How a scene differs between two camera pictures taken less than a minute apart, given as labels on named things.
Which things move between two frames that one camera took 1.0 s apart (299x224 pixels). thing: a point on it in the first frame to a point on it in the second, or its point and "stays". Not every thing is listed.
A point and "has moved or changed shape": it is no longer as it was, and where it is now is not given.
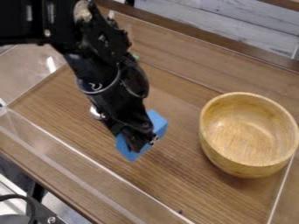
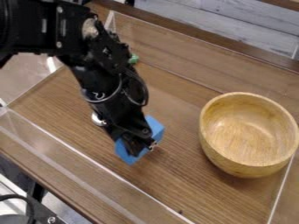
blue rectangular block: x=158 y=126 has moved or changed shape
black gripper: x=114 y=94 stays
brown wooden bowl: x=247 y=134 stays
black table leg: x=37 y=192 stays
